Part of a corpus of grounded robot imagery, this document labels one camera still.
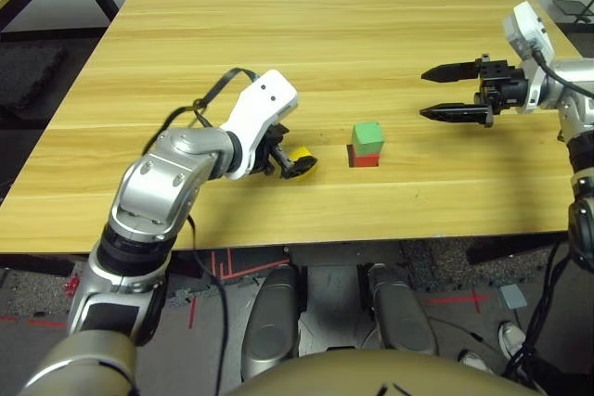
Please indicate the small red floor object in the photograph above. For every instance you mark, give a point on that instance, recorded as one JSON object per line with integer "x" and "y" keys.
{"x": 73, "y": 285}

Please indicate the black foam mat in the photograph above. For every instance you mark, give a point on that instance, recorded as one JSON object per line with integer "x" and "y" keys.
{"x": 23, "y": 76}

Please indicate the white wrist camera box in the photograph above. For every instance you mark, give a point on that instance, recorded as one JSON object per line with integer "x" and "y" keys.
{"x": 260, "y": 104}
{"x": 526, "y": 29}

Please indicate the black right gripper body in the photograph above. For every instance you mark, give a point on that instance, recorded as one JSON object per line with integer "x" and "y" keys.
{"x": 508, "y": 92}

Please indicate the red wooden block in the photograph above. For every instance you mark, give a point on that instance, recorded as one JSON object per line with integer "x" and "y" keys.
{"x": 364, "y": 161}

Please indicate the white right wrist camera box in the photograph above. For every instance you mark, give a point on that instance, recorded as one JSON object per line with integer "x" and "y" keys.
{"x": 526, "y": 29}

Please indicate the black work table frame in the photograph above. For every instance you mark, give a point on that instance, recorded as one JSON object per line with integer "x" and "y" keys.
{"x": 501, "y": 250}

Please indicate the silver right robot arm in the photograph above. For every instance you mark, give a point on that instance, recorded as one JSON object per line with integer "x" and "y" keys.
{"x": 580, "y": 113}

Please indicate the white sneaker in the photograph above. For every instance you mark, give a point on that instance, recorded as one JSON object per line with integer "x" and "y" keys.
{"x": 475, "y": 361}
{"x": 512, "y": 335}

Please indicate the green wooden block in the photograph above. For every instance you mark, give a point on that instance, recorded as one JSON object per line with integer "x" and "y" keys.
{"x": 367, "y": 136}

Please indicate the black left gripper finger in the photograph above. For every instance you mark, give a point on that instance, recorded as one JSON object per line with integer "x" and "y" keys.
{"x": 292, "y": 169}

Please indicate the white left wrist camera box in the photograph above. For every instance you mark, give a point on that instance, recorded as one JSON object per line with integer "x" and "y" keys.
{"x": 260, "y": 104}

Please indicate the yellow wooden block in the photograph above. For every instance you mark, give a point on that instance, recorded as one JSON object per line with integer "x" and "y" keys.
{"x": 300, "y": 153}

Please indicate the grey robot left leg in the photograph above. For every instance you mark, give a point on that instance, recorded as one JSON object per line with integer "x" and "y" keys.
{"x": 271, "y": 322}

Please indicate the grey robot leg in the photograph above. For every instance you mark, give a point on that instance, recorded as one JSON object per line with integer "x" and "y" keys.
{"x": 399, "y": 312}
{"x": 271, "y": 322}

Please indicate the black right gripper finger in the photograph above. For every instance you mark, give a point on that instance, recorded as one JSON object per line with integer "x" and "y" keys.
{"x": 455, "y": 111}
{"x": 455, "y": 71}

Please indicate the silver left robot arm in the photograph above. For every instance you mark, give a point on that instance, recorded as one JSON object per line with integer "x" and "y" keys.
{"x": 153, "y": 182}

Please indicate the grey robot right leg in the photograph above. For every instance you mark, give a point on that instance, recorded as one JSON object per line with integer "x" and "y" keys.
{"x": 399, "y": 312}

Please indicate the grey square floor pad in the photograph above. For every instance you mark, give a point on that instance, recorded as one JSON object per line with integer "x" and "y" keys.
{"x": 512, "y": 296}

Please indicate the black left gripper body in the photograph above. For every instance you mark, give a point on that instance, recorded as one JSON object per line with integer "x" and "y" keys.
{"x": 267, "y": 155}

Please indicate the beige robot torso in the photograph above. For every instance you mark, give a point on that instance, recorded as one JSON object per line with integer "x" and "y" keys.
{"x": 348, "y": 373}

